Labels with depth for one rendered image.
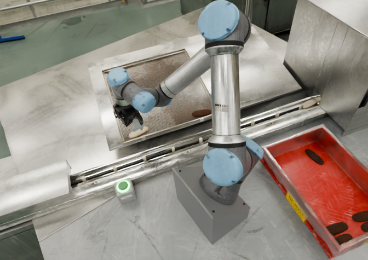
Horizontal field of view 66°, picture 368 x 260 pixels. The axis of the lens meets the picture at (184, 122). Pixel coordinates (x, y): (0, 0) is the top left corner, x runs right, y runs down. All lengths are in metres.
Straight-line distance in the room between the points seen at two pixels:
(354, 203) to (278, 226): 0.33
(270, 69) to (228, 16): 0.90
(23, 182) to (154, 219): 0.57
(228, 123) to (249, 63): 0.90
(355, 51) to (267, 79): 0.48
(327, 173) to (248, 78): 0.63
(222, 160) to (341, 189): 0.68
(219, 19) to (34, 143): 1.17
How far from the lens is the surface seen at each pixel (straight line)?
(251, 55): 1.74
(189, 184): 1.00
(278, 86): 1.61
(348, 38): 1.37
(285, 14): 3.51
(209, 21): 0.85
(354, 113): 1.45
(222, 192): 1.02
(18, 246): 1.57
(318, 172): 1.38
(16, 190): 1.38
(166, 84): 1.08
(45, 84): 2.02
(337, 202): 1.32
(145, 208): 1.24
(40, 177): 1.36
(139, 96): 0.99
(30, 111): 1.85
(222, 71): 0.83
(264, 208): 1.23
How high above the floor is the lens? 1.91
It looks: 47 degrees down
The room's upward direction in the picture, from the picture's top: 6 degrees counter-clockwise
